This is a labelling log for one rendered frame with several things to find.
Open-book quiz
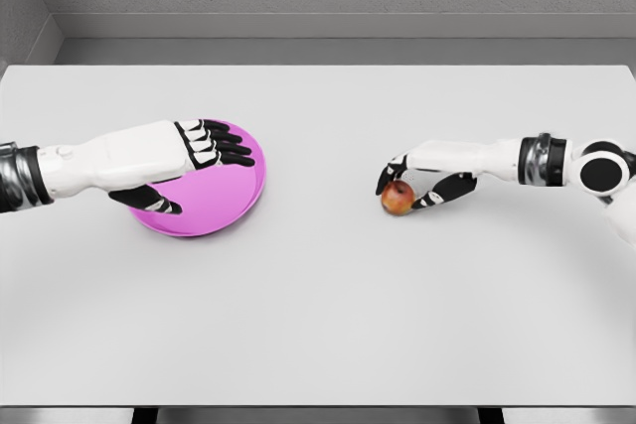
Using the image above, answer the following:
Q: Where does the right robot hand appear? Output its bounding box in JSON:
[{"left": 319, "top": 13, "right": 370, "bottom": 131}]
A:
[{"left": 375, "top": 138, "right": 481, "bottom": 212}]

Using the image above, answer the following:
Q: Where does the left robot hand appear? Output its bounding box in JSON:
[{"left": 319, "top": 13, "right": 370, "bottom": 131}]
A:
[{"left": 90, "top": 118, "right": 256, "bottom": 216}]

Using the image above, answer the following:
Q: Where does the pink round plate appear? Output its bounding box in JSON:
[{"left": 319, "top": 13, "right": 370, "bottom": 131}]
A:
[{"left": 128, "top": 118, "right": 268, "bottom": 239}]

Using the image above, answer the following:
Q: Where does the red apple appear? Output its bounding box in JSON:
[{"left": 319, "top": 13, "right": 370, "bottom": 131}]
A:
[{"left": 381, "top": 180, "right": 415, "bottom": 216}]

